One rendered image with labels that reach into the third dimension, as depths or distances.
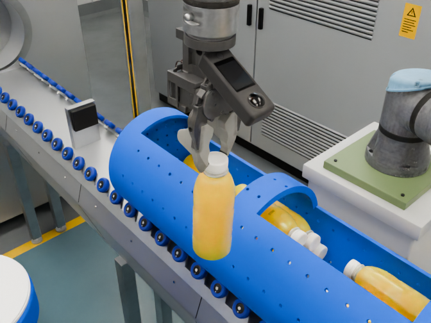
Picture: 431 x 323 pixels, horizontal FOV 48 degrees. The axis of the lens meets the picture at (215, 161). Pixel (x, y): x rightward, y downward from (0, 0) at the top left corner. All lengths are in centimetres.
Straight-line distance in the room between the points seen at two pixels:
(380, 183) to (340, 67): 148
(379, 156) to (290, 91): 170
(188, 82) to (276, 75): 224
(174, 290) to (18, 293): 39
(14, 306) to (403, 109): 92
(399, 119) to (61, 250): 201
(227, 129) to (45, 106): 140
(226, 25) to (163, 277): 83
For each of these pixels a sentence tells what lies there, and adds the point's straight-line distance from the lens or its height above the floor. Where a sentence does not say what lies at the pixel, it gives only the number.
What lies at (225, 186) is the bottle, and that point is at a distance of 76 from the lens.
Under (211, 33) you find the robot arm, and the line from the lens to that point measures 65.
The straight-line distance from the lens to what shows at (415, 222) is 114.
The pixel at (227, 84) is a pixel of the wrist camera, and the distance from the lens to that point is 65.
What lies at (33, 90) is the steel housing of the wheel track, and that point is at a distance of 221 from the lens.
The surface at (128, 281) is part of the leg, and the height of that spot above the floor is 54.
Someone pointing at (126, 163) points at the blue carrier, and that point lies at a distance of 123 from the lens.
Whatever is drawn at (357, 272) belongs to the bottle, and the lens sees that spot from 103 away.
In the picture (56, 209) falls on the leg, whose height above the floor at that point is 16.
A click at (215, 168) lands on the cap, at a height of 142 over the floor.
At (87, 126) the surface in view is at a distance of 172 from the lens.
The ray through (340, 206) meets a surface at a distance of 124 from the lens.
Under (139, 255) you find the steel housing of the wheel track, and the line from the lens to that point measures 140.
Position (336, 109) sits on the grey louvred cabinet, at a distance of 270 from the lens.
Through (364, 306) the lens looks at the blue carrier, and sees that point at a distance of 86.
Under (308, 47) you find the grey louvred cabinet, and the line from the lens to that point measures 270.
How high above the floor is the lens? 185
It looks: 35 degrees down
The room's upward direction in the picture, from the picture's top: straight up
